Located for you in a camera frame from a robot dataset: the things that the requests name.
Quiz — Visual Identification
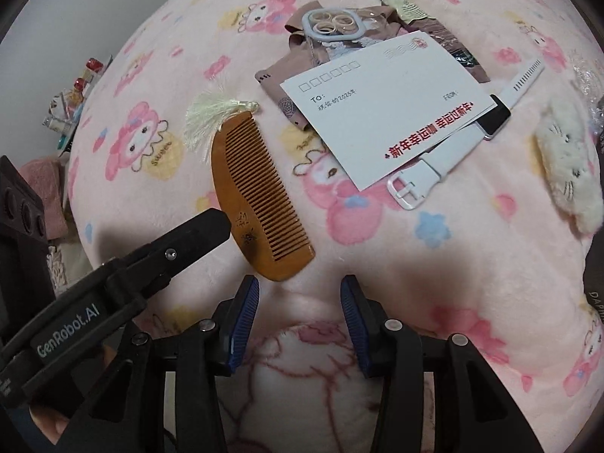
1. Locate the hand cream tube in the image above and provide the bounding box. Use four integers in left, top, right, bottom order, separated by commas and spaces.
376, 0, 437, 24

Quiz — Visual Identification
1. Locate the person's left hand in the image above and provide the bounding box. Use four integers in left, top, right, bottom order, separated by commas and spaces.
28, 403, 79, 453

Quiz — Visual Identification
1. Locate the clutter on side shelf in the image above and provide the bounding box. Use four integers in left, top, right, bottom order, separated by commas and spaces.
42, 57, 105, 152

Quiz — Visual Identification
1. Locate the white envelope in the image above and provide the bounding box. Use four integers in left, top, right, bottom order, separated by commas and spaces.
280, 31, 489, 193

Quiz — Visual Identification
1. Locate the mauve card pouch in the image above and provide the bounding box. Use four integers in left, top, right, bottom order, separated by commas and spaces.
255, 54, 314, 130

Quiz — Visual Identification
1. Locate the clear plastic wrap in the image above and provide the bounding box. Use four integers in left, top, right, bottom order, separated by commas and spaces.
569, 49, 604, 126

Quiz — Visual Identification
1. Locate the pink towel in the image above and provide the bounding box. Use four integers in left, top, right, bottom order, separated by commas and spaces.
19, 156, 71, 241

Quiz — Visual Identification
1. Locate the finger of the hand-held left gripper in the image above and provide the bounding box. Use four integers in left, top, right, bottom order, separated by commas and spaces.
89, 208, 233, 313

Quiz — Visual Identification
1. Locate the white wrist watch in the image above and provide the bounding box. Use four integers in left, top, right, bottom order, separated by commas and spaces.
387, 57, 545, 211

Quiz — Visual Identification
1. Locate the white plush toy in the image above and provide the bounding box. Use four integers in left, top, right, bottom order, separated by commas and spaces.
533, 97, 604, 234

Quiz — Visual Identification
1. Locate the wooden comb with tassel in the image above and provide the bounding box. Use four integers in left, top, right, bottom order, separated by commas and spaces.
185, 93, 316, 283

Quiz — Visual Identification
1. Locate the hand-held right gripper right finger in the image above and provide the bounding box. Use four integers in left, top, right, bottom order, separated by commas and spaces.
340, 274, 536, 453

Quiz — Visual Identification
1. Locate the black cardboard box container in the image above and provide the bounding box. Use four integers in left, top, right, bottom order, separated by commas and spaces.
581, 238, 604, 326

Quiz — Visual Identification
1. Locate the pink cartoon printed blanket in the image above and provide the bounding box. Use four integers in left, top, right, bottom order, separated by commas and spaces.
61, 0, 604, 453

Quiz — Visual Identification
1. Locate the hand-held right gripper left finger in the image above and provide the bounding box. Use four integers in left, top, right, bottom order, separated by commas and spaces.
40, 274, 261, 453

